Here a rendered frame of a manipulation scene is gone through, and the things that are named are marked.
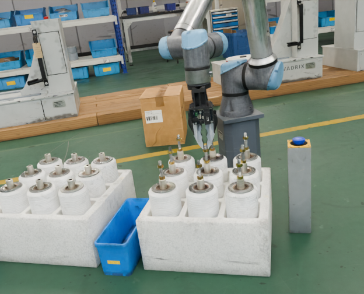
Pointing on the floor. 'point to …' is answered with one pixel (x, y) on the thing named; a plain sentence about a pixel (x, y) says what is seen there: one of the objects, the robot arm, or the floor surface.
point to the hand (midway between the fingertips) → (205, 143)
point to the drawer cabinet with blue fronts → (223, 19)
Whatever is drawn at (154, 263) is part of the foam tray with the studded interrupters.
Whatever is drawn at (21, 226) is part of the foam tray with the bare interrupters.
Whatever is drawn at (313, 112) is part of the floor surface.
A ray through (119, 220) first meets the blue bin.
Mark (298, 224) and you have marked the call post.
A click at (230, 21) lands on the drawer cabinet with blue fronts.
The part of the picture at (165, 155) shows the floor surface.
